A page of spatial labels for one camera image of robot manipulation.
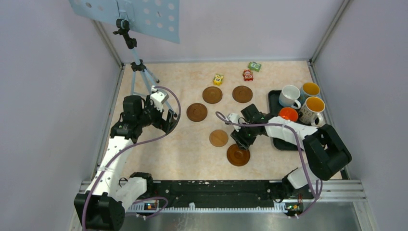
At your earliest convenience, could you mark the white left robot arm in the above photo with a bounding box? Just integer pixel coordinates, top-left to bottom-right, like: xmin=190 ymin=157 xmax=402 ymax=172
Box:
xmin=74 ymin=91 xmax=177 ymax=231

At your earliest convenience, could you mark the light wood coaster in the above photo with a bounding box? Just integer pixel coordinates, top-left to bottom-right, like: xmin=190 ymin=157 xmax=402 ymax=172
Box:
xmin=209 ymin=129 xmax=229 ymax=147

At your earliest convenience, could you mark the white ceramic mug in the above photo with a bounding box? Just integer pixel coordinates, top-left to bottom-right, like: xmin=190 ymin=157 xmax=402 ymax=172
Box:
xmin=278 ymin=85 xmax=302 ymax=110

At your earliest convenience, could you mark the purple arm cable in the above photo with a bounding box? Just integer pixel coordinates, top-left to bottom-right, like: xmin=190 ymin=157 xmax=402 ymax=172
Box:
xmin=215 ymin=111 xmax=323 ymax=218
xmin=81 ymin=85 xmax=182 ymax=231

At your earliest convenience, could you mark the red owl toy block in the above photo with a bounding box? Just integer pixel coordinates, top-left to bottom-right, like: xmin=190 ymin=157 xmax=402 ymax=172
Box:
xmin=242 ymin=69 xmax=254 ymax=81

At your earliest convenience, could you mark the green owl toy block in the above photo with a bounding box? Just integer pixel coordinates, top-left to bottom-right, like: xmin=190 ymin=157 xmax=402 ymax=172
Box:
xmin=248 ymin=62 xmax=262 ymax=72

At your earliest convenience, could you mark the brown ridged coaster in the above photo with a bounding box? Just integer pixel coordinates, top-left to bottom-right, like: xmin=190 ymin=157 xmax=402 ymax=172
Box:
xmin=232 ymin=85 xmax=253 ymax=103
xmin=227 ymin=144 xmax=251 ymax=167
xmin=186 ymin=103 xmax=208 ymax=122
xmin=202 ymin=87 xmax=223 ymax=104

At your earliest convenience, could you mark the orange glass cup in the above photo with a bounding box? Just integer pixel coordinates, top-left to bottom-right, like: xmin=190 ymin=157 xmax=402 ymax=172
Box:
xmin=278 ymin=107 xmax=299 ymax=122

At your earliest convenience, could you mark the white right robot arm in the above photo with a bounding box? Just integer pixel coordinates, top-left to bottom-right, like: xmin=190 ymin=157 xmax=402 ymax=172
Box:
xmin=227 ymin=104 xmax=352 ymax=199

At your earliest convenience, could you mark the light blue tripod stand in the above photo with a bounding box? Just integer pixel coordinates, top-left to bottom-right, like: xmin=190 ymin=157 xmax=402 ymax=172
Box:
xmin=113 ymin=19 xmax=173 ymax=110

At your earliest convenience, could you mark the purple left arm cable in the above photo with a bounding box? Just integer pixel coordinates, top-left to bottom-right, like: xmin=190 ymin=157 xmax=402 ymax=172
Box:
xmin=81 ymin=85 xmax=182 ymax=231

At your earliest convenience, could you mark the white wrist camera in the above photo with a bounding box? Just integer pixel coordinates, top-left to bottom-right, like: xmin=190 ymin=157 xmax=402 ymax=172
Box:
xmin=150 ymin=85 xmax=169 ymax=104
xmin=227 ymin=113 xmax=241 ymax=132

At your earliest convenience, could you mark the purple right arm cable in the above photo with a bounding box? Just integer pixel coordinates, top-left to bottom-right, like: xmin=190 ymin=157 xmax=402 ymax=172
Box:
xmin=215 ymin=111 xmax=323 ymax=218

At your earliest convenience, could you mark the yellow owl toy block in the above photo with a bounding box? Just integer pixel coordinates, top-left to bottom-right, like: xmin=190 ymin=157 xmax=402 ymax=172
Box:
xmin=213 ymin=74 xmax=224 ymax=86

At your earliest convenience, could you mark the black serving tray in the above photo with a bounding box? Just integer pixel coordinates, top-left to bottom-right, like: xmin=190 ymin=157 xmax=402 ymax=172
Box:
xmin=268 ymin=90 xmax=326 ymax=152

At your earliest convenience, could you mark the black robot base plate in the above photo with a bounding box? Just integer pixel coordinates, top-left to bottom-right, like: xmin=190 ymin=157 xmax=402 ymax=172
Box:
xmin=124 ymin=180 xmax=315 ymax=209

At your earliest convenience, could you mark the brown ridged coaster front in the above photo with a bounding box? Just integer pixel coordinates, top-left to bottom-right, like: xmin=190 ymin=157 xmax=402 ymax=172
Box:
xmin=227 ymin=144 xmax=251 ymax=167

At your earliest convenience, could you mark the light blue perforated board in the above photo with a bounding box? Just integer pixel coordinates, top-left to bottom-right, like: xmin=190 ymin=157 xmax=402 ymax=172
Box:
xmin=70 ymin=0 xmax=180 ymax=44

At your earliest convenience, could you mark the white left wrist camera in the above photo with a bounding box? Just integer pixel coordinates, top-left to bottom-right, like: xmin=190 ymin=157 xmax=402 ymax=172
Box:
xmin=150 ymin=85 xmax=169 ymax=104

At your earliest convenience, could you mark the patterned white mug yellow inside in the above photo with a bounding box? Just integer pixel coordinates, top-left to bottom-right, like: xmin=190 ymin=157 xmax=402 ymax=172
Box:
xmin=299 ymin=97 xmax=325 ymax=127

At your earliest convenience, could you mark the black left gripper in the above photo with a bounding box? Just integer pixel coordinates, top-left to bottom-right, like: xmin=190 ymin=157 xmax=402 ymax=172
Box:
xmin=137 ymin=95 xmax=177 ymax=132

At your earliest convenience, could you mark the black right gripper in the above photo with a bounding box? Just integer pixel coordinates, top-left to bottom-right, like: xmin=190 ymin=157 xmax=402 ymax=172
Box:
xmin=230 ymin=121 xmax=257 ymax=150

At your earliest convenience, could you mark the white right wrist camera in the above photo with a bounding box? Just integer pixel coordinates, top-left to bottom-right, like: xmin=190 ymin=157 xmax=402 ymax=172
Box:
xmin=227 ymin=113 xmax=241 ymax=132

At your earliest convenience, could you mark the blue mug yellow inside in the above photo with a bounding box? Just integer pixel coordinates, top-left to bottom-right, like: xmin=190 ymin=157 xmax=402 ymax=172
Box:
xmin=299 ymin=82 xmax=320 ymax=104

